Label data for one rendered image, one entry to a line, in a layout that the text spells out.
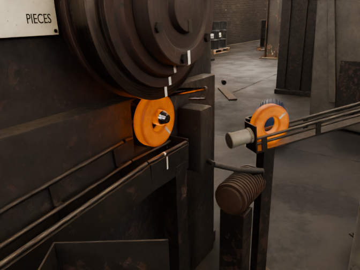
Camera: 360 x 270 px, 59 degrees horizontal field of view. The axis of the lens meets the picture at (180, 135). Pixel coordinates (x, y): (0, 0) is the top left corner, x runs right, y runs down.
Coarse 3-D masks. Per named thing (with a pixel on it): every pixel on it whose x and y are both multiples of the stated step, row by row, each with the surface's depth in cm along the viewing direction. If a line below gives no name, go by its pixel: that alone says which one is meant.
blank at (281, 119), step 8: (264, 104) 119; (272, 104) 118; (256, 112) 118; (264, 112) 117; (272, 112) 118; (280, 112) 119; (256, 120) 116; (264, 120) 118; (280, 120) 120; (288, 120) 121; (272, 128) 123; (280, 128) 121; (272, 136) 121
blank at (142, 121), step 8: (144, 104) 87; (152, 104) 89; (160, 104) 92; (168, 104) 95; (136, 112) 88; (144, 112) 87; (152, 112) 90; (168, 112) 96; (136, 120) 88; (144, 120) 87; (136, 128) 88; (144, 128) 88; (152, 128) 91; (160, 128) 96; (168, 128) 97; (136, 136) 90; (144, 136) 88; (152, 136) 91; (160, 136) 95; (168, 136) 98; (144, 144) 93; (152, 144) 92; (160, 144) 95
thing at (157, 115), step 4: (132, 108) 96; (132, 112) 95; (156, 112) 91; (160, 112) 90; (164, 112) 91; (132, 116) 96; (156, 116) 90; (160, 116) 90; (164, 116) 90; (168, 116) 91; (152, 120) 92; (156, 120) 91; (160, 120) 90; (164, 120) 90; (168, 120) 91; (156, 124) 93; (160, 124) 91
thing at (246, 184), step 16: (240, 176) 119; (256, 176) 122; (224, 192) 115; (240, 192) 112; (256, 192) 120; (224, 208) 117; (240, 208) 113; (224, 224) 123; (240, 224) 119; (224, 240) 125; (240, 240) 121; (224, 256) 128; (240, 256) 123
